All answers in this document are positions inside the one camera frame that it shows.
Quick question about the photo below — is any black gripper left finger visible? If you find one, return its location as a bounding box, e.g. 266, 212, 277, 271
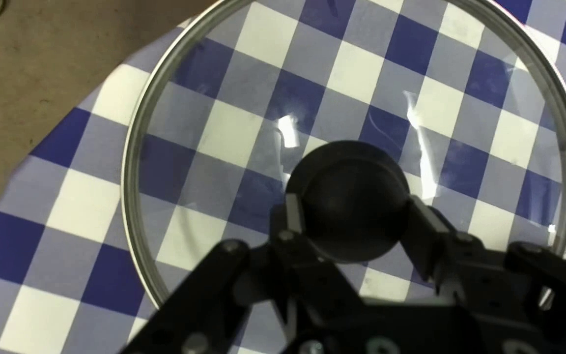
270, 190, 311, 243

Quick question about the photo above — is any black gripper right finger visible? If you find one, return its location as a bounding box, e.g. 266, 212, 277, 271
399, 194, 490, 291

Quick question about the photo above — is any glass lid black knob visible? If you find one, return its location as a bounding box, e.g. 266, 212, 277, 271
118, 0, 566, 310

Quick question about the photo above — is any blue white checkered tablecloth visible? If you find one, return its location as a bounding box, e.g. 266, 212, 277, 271
0, 0, 566, 354

